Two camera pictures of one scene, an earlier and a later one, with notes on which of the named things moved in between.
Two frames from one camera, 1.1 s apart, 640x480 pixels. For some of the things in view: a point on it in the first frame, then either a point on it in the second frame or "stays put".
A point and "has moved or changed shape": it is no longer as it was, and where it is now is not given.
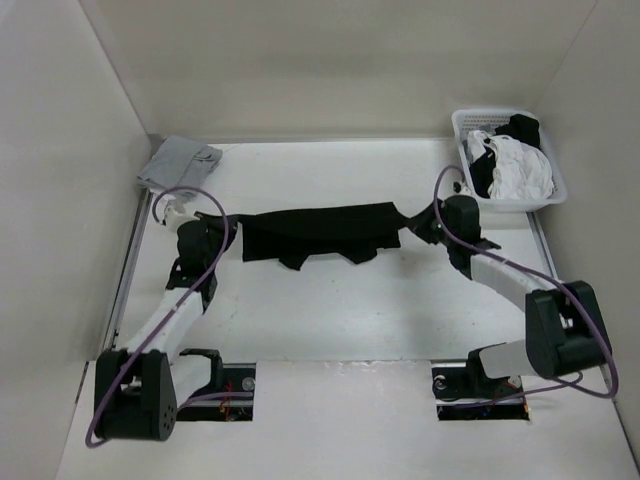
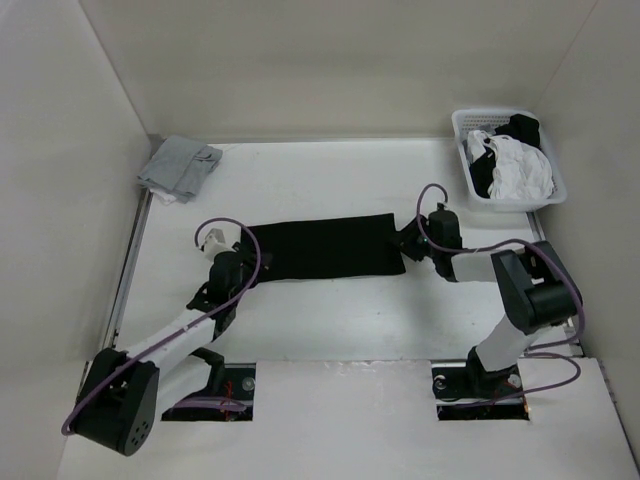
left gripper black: x=218 y=223 to x=247 y=255
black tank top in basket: x=521 y=127 stays put
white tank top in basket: x=521 y=171 stays put
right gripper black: x=442 y=208 to x=407 y=235
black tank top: x=343 y=232 has moved or changed shape
